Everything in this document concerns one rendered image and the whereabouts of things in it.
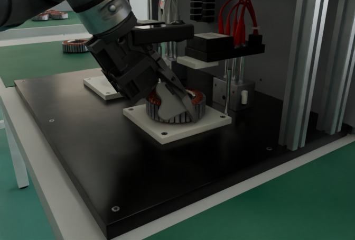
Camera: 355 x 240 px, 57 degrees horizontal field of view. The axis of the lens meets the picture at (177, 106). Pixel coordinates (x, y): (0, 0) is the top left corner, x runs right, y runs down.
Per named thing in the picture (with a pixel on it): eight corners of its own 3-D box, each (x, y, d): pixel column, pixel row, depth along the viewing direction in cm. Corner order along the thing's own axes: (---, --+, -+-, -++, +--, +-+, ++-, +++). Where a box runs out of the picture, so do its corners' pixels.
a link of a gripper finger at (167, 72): (175, 103, 56) (142, 64, 55) (183, 96, 56) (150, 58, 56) (182, 99, 51) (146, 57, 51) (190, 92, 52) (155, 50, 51)
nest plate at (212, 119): (161, 145, 52) (161, 138, 52) (122, 114, 64) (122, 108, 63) (231, 123, 60) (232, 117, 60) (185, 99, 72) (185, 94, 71)
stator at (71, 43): (97, 49, 131) (96, 39, 130) (77, 54, 122) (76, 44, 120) (77, 46, 136) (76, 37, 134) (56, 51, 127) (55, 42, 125)
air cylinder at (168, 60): (171, 81, 84) (170, 60, 82) (156, 74, 90) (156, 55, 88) (187, 78, 87) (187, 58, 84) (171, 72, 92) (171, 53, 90)
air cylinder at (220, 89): (235, 111, 65) (237, 85, 63) (212, 100, 71) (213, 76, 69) (253, 106, 68) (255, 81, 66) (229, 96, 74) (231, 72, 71)
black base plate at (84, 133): (107, 241, 36) (105, 225, 35) (15, 88, 86) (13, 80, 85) (346, 136, 60) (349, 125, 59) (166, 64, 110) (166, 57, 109)
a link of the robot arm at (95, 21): (106, -17, 51) (129, -16, 44) (121, 9, 53) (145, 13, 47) (67, 10, 49) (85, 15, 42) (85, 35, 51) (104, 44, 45)
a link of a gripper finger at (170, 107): (176, 140, 55) (140, 99, 54) (201, 117, 56) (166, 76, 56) (180, 140, 52) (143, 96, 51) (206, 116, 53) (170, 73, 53)
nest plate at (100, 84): (105, 100, 71) (104, 95, 71) (83, 83, 83) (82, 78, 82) (164, 88, 79) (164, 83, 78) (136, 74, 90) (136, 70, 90)
